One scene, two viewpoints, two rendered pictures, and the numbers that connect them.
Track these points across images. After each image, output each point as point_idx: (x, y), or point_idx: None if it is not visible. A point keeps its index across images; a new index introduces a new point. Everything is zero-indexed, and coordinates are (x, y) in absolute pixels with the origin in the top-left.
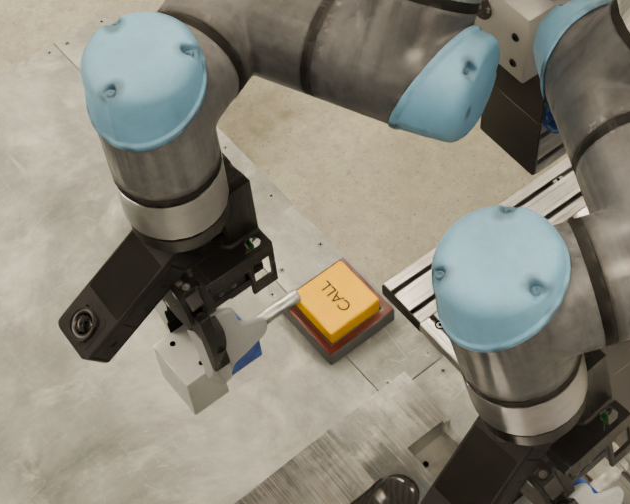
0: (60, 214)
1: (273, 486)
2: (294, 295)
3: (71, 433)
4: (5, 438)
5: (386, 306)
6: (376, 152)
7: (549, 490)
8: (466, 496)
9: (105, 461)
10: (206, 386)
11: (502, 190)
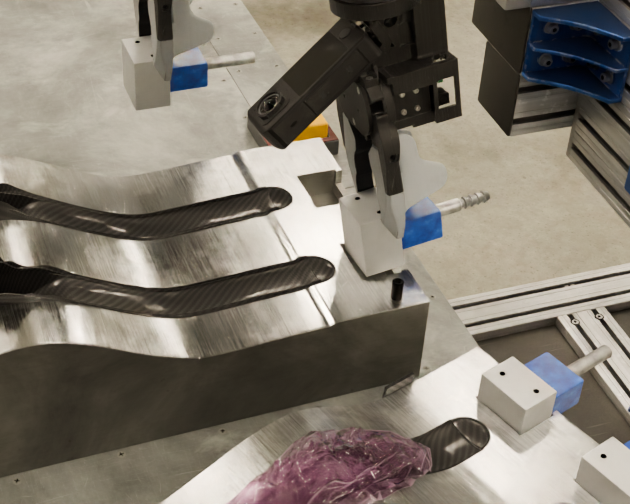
0: (104, 36)
1: (175, 172)
2: (250, 53)
3: (38, 150)
4: None
5: (333, 136)
6: (423, 263)
7: (370, 93)
8: (302, 78)
9: None
10: (151, 79)
11: None
